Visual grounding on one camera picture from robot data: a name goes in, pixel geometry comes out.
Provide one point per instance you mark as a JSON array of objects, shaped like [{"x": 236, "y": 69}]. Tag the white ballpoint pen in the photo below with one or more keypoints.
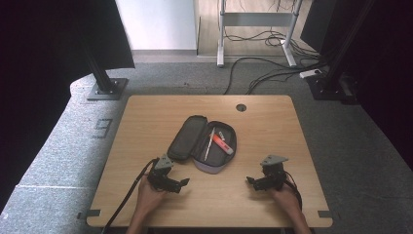
[{"x": 209, "y": 144}]

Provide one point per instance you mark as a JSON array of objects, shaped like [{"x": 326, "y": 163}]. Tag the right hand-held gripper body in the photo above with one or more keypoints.
[{"x": 272, "y": 177}]

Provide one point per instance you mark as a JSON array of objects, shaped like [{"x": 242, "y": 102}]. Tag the black metal stand with base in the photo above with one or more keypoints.
[
  {"x": 105, "y": 86},
  {"x": 334, "y": 84}
]

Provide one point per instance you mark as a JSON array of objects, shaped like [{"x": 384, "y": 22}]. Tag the dark curtain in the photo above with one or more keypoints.
[
  {"x": 42, "y": 65},
  {"x": 386, "y": 65}
]

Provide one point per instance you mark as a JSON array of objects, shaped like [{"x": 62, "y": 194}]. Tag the grey table bracket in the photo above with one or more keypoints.
[
  {"x": 326, "y": 214},
  {"x": 89, "y": 214}
]

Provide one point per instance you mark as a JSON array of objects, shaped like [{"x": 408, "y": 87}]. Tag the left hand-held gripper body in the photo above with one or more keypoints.
[{"x": 160, "y": 175}]

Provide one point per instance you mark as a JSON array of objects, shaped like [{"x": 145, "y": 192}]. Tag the dark grey pencil case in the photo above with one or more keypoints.
[{"x": 191, "y": 143}]

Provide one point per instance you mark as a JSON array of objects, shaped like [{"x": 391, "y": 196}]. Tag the person's left hand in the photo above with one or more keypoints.
[{"x": 149, "y": 198}]

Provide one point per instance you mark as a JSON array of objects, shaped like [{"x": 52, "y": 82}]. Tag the white partition panel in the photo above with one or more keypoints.
[{"x": 159, "y": 22}]

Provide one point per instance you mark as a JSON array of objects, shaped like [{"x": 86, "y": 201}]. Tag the person's right hand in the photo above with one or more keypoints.
[{"x": 285, "y": 200}]

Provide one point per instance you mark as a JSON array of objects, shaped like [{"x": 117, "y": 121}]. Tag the white desk frame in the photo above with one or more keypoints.
[{"x": 256, "y": 19}]

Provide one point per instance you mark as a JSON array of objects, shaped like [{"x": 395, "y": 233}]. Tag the orange highlighter marker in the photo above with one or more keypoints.
[{"x": 223, "y": 145}]

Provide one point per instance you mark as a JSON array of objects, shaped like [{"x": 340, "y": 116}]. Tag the white power strip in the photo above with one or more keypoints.
[{"x": 310, "y": 73}]

